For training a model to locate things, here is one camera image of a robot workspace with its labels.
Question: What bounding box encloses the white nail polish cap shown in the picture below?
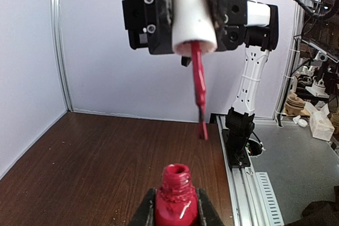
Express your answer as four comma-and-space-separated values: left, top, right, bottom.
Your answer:
172, 0, 218, 141

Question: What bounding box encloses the white tissue box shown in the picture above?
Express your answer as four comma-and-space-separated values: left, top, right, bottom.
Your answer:
309, 111, 335, 141

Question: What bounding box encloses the right round circuit board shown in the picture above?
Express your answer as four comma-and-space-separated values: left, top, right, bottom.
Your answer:
246, 139, 265, 157

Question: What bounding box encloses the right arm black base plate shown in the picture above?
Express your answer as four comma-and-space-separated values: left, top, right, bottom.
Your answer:
221, 128, 251, 169

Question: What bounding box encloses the black sleeved forearm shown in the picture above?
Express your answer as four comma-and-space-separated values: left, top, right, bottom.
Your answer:
287, 201, 338, 226

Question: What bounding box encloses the aluminium front frame rail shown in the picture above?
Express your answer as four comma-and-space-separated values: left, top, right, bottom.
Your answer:
210, 113, 339, 226

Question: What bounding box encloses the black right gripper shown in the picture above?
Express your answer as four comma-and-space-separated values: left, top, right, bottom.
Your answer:
121, 0, 249, 55

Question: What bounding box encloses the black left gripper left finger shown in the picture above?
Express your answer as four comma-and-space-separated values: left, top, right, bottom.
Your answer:
128, 188, 156, 226

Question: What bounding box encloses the red nail polish bottle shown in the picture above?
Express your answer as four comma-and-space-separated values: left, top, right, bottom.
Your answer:
155, 164, 198, 226

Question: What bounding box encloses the left aluminium corner post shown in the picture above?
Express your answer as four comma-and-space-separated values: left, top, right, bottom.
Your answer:
50, 0, 73, 112

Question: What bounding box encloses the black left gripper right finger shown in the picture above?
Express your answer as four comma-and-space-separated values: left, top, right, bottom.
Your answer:
196, 188, 224, 226

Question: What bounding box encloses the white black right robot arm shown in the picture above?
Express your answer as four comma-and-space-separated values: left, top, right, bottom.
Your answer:
122, 0, 279, 168

